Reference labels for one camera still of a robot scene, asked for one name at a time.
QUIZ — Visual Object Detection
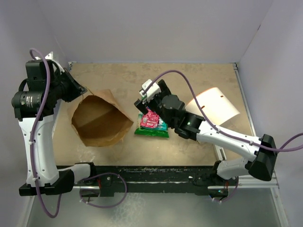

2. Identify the red snack packet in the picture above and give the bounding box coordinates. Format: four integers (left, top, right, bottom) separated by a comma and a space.
140, 109, 159, 129

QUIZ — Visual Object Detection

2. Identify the teal Fox's candy bag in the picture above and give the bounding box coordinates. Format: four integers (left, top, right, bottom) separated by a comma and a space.
138, 113, 167, 131

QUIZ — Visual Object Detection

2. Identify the green Chuba cassava chips bag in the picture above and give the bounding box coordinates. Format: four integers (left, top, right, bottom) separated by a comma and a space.
134, 117, 169, 138

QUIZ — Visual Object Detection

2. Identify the brown paper bag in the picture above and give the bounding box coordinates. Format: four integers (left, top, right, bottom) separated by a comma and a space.
67, 89, 134, 147

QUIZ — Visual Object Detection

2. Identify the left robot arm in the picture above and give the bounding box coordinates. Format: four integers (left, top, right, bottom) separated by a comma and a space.
11, 59, 98, 196

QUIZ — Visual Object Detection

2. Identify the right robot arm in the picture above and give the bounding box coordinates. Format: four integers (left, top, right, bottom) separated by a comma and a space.
134, 79, 277, 185

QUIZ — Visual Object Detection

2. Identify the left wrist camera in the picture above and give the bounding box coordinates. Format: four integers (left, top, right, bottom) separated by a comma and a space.
34, 51, 59, 65

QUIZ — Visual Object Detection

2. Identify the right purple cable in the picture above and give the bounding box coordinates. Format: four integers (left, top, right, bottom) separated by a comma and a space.
141, 70, 303, 204

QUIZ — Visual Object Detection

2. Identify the purple cable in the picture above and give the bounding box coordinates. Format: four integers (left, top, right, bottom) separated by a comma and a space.
141, 70, 303, 204
28, 48, 62, 218

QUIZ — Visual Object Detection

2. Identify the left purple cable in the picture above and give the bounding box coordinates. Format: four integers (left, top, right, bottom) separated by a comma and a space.
28, 48, 62, 218

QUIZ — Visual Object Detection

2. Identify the small aluminium bracket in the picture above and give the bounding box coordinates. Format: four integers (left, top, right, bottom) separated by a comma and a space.
214, 145, 226, 161

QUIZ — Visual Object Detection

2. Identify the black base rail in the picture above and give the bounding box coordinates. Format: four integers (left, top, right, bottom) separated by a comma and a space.
77, 166, 237, 197

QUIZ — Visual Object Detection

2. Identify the aluminium table frame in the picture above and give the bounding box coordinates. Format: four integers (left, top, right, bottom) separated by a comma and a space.
23, 61, 289, 227

